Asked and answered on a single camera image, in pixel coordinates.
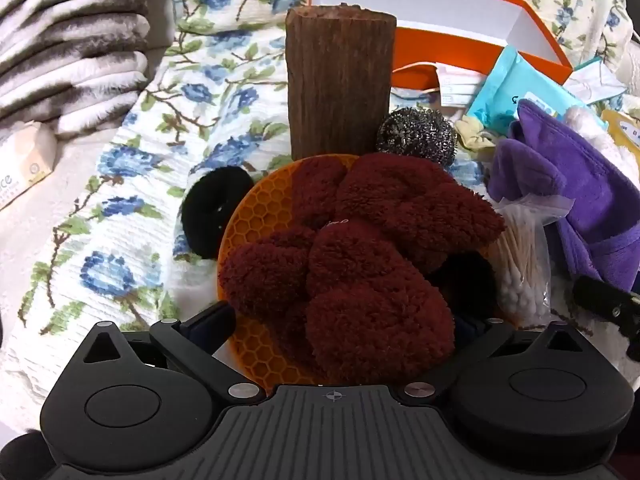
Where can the brown ribbed block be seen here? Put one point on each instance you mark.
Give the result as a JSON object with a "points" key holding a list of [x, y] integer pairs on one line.
{"points": [[340, 85]]}

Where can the beige tissue pack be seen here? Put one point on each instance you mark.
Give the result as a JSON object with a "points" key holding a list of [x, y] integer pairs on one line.
{"points": [[25, 165]]}

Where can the orange box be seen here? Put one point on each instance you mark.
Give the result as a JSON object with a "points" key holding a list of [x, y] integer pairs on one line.
{"points": [[450, 50]]}

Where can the white face mask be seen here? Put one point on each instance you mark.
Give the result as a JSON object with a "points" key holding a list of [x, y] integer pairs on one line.
{"points": [[455, 85]]}

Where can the white fluffy plush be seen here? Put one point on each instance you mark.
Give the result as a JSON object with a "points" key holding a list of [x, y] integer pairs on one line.
{"points": [[585, 117]]}

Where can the steel wool scrubber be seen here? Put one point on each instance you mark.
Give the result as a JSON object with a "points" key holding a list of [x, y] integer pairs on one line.
{"points": [[415, 135]]}

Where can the cream scrunchie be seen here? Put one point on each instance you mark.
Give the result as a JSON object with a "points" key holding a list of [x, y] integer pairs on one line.
{"points": [[475, 132]]}

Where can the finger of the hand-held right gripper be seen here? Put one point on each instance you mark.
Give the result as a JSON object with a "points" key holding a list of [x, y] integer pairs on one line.
{"points": [[600, 292]]}

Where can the purple cloth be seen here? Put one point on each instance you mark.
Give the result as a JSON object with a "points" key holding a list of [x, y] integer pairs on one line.
{"points": [[550, 170]]}

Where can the teal edged face mask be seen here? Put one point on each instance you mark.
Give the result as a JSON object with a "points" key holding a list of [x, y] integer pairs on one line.
{"points": [[595, 82]]}

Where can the dark red fluffy cloth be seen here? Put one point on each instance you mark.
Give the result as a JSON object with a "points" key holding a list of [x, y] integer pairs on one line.
{"points": [[375, 260]]}

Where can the bag of cotton swabs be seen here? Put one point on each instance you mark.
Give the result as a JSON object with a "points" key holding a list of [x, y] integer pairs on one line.
{"points": [[525, 270]]}

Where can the teal wipes pack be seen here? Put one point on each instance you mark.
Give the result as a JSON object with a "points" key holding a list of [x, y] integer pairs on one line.
{"points": [[510, 90]]}

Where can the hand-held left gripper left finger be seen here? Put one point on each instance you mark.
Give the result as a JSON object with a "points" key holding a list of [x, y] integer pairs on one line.
{"points": [[210, 325]]}

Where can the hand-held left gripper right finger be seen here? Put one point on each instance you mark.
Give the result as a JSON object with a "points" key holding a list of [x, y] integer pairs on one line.
{"points": [[492, 332]]}

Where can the floral blanket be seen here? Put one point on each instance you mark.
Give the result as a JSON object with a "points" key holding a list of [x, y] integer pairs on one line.
{"points": [[150, 110]]}

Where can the orange honeycomb silicone mat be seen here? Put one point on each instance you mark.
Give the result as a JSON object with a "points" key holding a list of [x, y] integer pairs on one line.
{"points": [[250, 220]]}

